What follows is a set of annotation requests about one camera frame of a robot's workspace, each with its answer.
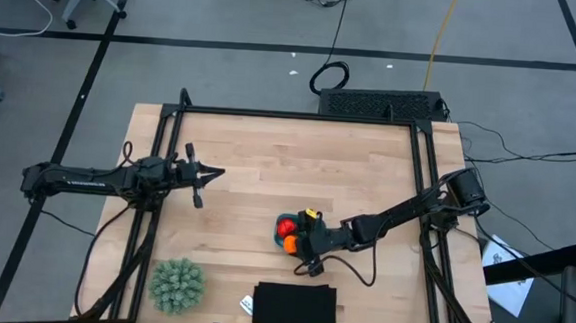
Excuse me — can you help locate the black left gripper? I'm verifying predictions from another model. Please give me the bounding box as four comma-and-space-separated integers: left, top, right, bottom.
171, 141, 229, 212

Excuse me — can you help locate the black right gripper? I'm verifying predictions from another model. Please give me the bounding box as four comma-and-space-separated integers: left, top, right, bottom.
290, 207, 355, 279

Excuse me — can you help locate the orange toy produce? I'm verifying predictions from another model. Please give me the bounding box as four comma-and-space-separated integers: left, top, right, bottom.
282, 234, 300, 256

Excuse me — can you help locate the red toy tomato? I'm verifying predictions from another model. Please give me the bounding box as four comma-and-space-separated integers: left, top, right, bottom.
275, 217, 298, 240

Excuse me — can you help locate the teal plastic container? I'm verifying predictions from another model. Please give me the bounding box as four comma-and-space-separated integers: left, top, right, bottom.
272, 211, 312, 252

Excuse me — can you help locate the black folded cloth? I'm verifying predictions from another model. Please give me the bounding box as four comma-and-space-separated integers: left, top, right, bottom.
250, 279, 341, 323

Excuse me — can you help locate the white tag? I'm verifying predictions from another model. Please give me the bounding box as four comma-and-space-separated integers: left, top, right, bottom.
238, 293, 257, 317

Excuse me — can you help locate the green artificial plant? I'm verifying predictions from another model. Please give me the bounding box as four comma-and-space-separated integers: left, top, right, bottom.
146, 254, 210, 320

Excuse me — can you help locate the white paper sheet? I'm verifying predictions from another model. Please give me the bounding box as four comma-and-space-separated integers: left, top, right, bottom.
478, 233, 538, 320

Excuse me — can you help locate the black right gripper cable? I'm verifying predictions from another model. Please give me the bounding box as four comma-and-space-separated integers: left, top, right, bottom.
292, 221, 381, 289

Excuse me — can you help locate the black aluminium table frame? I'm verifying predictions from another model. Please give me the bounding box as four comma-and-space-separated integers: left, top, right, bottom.
70, 81, 511, 323

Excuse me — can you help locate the black coiled cable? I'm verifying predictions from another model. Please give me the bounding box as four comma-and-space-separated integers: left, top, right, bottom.
307, 0, 356, 99

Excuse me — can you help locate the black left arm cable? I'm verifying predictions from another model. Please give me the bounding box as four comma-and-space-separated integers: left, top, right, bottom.
32, 198, 134, 322

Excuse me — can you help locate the yellow cable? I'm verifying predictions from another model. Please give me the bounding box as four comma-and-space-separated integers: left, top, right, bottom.
422, 0, 462, 95

